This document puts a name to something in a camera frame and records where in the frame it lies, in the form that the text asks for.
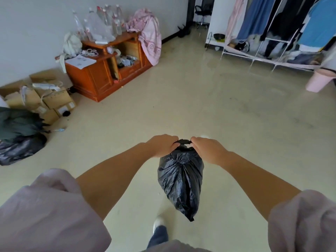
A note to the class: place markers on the person's right hand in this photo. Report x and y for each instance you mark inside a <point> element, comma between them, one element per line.
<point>210,150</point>

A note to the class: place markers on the person's left hand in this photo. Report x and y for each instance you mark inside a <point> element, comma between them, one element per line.
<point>160,146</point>

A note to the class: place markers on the person's left fingers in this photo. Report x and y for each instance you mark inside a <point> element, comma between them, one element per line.
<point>175,144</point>

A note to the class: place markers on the person's right fingers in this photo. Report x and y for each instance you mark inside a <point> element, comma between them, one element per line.
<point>194,143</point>

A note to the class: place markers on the black garbage bag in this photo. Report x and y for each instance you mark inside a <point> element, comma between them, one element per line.
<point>181,178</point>

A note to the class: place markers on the person's left forearm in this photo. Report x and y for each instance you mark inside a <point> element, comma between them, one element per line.
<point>111,178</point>

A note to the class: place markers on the person's right forearm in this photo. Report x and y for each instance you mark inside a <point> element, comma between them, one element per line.
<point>258,181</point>

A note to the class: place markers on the person's white shoe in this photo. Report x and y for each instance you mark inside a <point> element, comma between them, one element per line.
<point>158,223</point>

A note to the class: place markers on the person's blue trouser leg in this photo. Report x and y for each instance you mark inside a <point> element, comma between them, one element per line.
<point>158,237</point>

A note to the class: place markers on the orange wooden cabinet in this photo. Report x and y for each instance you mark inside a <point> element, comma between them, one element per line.
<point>102,73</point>

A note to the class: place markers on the black bowl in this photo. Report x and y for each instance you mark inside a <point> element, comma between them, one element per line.
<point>219,36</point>

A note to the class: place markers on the pink patterned cloth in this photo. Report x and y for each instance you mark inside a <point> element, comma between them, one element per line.
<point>148,34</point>

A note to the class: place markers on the white clothes rack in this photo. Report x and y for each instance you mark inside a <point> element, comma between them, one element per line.
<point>273,49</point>

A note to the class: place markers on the white paper sheet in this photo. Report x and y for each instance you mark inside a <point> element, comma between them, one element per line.
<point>80,61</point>

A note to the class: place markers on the black office chair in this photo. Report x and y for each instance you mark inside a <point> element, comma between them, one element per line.
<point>202,13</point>

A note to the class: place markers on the pink hanging garment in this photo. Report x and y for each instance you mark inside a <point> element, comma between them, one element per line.
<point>235,18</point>

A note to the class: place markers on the person's right pink sleeve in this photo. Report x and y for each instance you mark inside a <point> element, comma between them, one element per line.
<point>304,223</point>

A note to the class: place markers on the person's pink sleeve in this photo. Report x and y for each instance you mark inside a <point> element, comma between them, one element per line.
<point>49,215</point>
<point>304,223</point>

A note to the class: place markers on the pink plastic bin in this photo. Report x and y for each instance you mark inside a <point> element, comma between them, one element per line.
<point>319,80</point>

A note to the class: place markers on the blue hanging garment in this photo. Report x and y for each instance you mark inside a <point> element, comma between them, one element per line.
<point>256,17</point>

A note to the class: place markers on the group of clear plastic bottles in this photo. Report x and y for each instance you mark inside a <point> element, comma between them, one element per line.
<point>101,23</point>

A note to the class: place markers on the white cloth bag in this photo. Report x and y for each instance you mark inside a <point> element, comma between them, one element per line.
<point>70,47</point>

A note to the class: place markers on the person's left pink sleeve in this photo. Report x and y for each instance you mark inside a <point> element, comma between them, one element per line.
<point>49,215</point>

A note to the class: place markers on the pile of cardboard boxes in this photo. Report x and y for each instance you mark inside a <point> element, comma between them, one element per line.
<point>36,97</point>

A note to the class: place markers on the black plastic bag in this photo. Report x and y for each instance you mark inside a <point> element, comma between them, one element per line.
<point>21,149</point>

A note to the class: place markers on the black hanging garment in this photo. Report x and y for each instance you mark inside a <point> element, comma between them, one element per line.
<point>284,17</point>

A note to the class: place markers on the dark green umbrella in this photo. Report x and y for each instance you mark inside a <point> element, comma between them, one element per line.
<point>18,123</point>

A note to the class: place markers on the light blue hanging shirt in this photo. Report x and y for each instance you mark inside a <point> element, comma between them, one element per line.
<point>319,23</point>

